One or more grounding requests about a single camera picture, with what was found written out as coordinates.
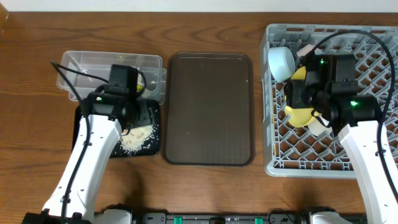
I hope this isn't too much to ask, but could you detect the green snack wrapper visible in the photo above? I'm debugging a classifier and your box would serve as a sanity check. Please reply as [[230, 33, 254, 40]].
[[137, 82, 144, 93]]

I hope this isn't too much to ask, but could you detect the white rice bowl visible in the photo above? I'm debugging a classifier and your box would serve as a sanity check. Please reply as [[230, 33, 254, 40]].
[[296, 44, 323, 57]]

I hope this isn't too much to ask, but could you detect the pile of rice grains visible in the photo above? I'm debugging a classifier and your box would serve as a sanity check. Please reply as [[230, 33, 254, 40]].
[[119, 125, 155, 156]]

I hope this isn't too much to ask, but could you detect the light blue bowl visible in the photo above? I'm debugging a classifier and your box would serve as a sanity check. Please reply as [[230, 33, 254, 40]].
[[268, 47, 295, 83]]

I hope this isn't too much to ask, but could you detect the yellow plate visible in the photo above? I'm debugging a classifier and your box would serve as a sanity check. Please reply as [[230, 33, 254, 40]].
[[284, 67, 316, 128]]

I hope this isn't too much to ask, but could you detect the white green cup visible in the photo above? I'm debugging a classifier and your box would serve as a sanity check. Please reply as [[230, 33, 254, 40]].
[[307, 117, 332, 136]]

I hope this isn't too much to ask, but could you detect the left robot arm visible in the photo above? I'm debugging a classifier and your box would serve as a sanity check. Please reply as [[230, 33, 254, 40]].
[[22, 64, 145, 224]]

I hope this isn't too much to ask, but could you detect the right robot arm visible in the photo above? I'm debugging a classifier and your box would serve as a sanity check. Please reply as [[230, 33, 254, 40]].
[[284, 54, 397, 223]]

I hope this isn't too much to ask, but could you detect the black waste tray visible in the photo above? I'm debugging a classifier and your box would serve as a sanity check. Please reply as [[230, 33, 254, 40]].
[[73, 101, 160, 161]]

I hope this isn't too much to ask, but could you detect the clear plastic waste bin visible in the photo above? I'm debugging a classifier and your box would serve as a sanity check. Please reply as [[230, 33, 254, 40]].
[[61, 50, 167, 104]]

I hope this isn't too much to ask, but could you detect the grey plastic dishwasher rack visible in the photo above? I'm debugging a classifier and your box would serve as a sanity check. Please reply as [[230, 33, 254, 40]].
[[259, 24, 397, 179]]

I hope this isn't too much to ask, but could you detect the dark brown serving tray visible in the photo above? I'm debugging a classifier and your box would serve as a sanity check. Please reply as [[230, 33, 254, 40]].
[[162, 52, 255, 166]]

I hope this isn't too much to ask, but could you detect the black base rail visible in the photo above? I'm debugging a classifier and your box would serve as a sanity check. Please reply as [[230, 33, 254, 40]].
[[93, 205, 368, 224]]

